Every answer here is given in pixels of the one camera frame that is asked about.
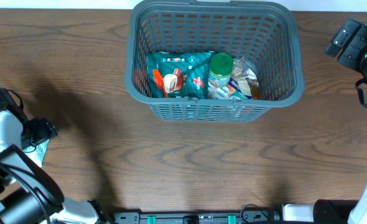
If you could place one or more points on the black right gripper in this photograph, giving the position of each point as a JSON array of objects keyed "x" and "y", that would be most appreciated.
[{"x": 348, "y": 43}]

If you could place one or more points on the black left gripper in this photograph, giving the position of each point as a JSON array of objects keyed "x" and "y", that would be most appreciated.
[{"x": 47, "y": 129}]

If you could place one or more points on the pale green snack packet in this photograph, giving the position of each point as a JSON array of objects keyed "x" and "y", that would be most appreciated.
[{"x": 37, "y": 153}]

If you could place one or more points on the brown white snack pouch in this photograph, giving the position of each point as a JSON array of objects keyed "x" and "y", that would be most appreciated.
[{"x": 244, "y": 79}]

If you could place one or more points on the Kleenex tissue multipack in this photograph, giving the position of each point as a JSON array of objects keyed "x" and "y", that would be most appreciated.
[{"x": 229, "y": 92}]

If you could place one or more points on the green-lid Knorr seasoning jar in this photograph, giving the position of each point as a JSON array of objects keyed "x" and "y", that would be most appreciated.
[{"x": 221, "y": 67}]

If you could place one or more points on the green Nescafe coffee bag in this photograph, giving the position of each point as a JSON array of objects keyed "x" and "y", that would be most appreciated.
[{"x": 183, "y": 75}]

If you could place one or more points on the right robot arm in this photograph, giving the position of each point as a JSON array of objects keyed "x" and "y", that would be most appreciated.
[{"x": 328, "y": 210}]

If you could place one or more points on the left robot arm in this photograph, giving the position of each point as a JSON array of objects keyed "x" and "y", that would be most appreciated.
[{"x": 27, "y": 193}]

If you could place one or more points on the grey plastic basket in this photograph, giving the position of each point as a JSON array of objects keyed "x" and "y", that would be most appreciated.
[{"x": 263, "y": 33}]

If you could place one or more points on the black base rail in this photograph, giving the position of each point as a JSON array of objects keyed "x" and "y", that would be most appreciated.
[{"x": 247, "y": 217}]

